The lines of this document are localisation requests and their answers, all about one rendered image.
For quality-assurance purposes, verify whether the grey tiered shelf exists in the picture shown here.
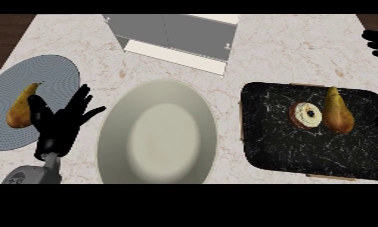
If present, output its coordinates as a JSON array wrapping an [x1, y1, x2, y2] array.
[[102, 14, 241, 77]]

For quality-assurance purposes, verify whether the white frosted cupcake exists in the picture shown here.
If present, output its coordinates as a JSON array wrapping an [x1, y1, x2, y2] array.
[[288, 101, 325, 130]]

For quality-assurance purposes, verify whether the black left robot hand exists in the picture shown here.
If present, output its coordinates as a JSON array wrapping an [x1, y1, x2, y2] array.
[[27, 83, 108, 162]]

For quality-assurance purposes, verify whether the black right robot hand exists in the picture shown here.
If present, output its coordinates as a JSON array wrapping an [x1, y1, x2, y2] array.
[[360, 29, 378, 58]]

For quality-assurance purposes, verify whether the round grey placemat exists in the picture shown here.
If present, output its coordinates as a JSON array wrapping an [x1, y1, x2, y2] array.
[[0, 54, 81, 152]]

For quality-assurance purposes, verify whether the black marble tray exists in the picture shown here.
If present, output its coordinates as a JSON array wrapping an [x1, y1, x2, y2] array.
[[239, 81, 378, 181]]

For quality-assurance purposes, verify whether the large white bowl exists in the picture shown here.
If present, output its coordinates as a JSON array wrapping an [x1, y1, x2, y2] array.
[[96, 79, 219, 185]]

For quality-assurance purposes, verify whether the brown pear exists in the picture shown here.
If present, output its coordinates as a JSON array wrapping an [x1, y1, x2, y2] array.
[[4, 82, 44, 129], [322, 86, 356, 135]]

